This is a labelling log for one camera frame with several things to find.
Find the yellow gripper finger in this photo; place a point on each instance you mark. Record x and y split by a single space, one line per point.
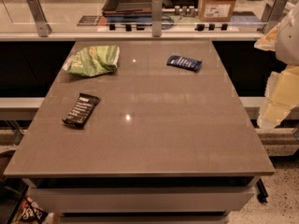
268 41
281 97

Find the blue rxbar blueberry wrapper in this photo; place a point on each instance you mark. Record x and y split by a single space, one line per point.
184 63

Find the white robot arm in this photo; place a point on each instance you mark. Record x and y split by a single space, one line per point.
287 43

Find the black rxbar chocolate wrapper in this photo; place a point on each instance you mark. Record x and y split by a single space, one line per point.
81 111

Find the brown cardboard box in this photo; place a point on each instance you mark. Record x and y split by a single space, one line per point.
215 10

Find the glass barrier panel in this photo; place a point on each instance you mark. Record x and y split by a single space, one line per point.
90 16

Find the open orange toolbox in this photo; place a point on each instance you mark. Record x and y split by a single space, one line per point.
123 7

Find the green chip bag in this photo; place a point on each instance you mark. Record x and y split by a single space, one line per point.
93 61

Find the white table drawer base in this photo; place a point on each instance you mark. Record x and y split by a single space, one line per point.
203 205

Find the snack bag on floor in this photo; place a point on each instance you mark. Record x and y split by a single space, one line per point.
30 212

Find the right metal glass bracket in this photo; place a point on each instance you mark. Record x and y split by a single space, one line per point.
271 15

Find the metal glass bracket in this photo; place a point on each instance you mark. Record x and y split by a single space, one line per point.
42 25
156 17
271 15

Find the middle metal glass bracket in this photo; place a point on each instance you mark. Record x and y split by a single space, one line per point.
156 17

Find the left metal glass bracket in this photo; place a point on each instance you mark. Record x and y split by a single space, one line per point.
42 25

